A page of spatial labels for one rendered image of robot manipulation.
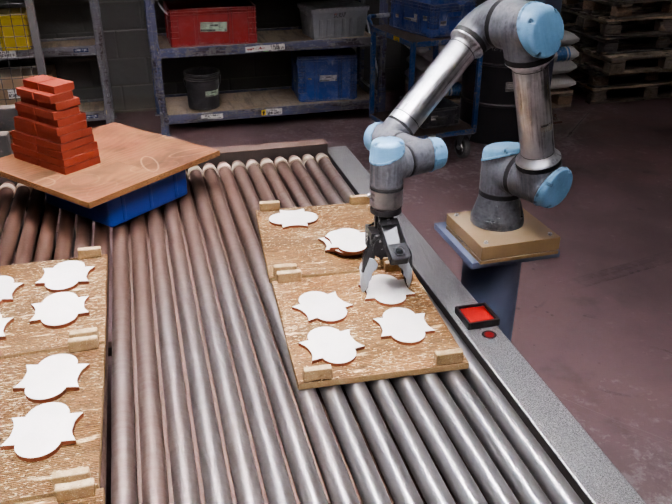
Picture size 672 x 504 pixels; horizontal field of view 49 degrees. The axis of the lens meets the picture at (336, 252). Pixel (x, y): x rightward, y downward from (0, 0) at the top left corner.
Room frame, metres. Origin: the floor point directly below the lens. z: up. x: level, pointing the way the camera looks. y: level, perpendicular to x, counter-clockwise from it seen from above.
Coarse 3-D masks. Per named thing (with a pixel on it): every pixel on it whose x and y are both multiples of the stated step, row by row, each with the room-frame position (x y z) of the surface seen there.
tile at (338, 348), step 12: (312, 336) 1.28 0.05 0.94; (324, 336) 1.28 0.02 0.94; (336, 336) 1.28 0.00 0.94; (348, 336) 1.28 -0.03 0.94; (312, 348) 1.24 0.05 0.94; (324, 348) 1.24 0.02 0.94; (336, 348) 1.24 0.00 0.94; (348, 348) 1.24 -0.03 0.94; (360, 348) 1.25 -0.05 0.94; (312, 360) 1.20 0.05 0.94; (324, 360) 1.20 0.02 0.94; (336, 360) 1.20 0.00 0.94; (348, 360) 1.20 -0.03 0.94
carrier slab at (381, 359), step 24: (288, 288) 1.50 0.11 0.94; (312, 288) 1.50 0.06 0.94; (336, 288) 1.50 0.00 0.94; (360, 288) 1.50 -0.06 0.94; (408, 288) 1.50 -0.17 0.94; (288, 312) 1.39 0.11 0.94; (360, 312) 1.39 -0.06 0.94; (432, 312) 1.39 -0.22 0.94; (288, 336) 1.30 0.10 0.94; (360, 336) 1.30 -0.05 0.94; (432, 336) 1.30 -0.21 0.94; (360, 360) 1.21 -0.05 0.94; (384, 360) 1.21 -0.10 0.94; (408, 360) 1.21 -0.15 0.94; (432, 360) 1.21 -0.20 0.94; (312, 384) 1.14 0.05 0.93; (336, 384) 1.15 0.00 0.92
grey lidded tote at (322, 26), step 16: (336, 0) 6.23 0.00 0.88; (352, 0) 6.26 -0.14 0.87; (304, 16) 6.01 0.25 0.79; (320, 16) 5.85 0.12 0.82; (336, 16) 5.90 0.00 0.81; (352, 16) 5.95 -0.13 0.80; (304, 32) 6.05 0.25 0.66; (320, 32) 5.86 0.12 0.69; (336, 32) 5.91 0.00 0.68; (352, 32) 5.97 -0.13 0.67
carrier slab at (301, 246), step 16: (288, 208) 1.96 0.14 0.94; (304, 208) 1.96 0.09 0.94; (320, 208) 1.96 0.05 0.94; (336, 208) 1.96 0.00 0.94; (352, 208) 1.96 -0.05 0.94; (368, 208) 1.96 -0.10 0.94; (320, 224) 1.85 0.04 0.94; (336, 224) 1.85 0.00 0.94; (352, 224) 1.85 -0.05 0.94; (272, 240) 1.75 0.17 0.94; (288, 240) 1.75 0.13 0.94; (304, 240) 1.75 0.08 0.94; (272, 256) 1.66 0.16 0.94; (288, 256) 1.66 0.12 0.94; (304, 256) 1.66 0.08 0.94; (320, 256) 1.66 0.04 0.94; (336, 256) 1.66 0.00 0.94; (352, 256) 1.66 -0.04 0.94; (272, 272) 1.58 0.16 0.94; (304, 272) 1.58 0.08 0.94; (320, 272) 1.58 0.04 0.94; (336, 272) 1.58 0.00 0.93; (352, 272) 1.59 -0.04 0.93
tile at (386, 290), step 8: (376, 280) 1.52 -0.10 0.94; (384, 280) 1.52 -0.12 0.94; (392, 280) 1.52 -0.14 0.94; (400, 280) 1.52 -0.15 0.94; (368, 288) 1.48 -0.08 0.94; (376, 288) 1.48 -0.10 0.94; (384, 288) 1.48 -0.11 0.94; (392, 288) 1.48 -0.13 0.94; (400, 288) 1.48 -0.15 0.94; (368, 296) 1.45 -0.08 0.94; (376, 296) 1.45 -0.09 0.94; (384, 296) 1.45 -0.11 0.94; (392, 296) 1.45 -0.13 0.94; (400, 296) 1.45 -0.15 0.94; (408, 296) 1.46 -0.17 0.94; (384, 304) 1.42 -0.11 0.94; (392, 304) 1.42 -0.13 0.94; (400, 304) 1.42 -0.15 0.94
